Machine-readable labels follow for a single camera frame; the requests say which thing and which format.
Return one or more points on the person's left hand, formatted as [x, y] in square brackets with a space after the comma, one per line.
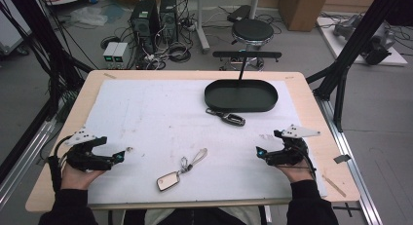
[77, 178]

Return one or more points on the grey tape piece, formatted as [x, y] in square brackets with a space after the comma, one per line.
[342, 158]

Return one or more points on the white platform board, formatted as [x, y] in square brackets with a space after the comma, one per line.
[394, 57]

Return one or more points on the clear plastic bag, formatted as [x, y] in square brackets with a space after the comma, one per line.
[87, 16]

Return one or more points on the grey robot device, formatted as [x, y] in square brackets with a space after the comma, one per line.
[378, 43]

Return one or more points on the white power supply unit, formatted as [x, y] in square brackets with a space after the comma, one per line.
[120, 53]
[109, 53]

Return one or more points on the person's right hand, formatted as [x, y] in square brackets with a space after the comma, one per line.
[296, 173]

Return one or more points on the black round stool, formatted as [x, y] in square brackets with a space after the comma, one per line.
[252, 31]

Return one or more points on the large black computer tower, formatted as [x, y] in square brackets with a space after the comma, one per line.
[144, 23]

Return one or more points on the thin wooden stick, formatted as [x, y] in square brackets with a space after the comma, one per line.
[334, 186]

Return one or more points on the black car key fob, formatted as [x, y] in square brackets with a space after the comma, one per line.
[232, 118]

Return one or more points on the aluminium rail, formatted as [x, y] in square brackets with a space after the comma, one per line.
[22, 153]
[354, 173]

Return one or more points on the wooden table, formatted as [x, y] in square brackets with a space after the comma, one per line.
[324, 147]

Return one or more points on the black oval tray with stand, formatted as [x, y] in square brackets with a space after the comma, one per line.
[240, 96]

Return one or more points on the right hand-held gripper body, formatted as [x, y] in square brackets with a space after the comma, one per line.
[290, 153]

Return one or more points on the slim black computer tower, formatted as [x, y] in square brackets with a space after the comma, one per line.
[168, 18]

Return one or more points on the white metal stand leg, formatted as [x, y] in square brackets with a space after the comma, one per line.
[202, 30]

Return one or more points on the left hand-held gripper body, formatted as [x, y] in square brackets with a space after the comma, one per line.
[85, 158]

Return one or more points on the beige tape strip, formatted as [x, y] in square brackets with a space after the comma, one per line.
[109, 75]

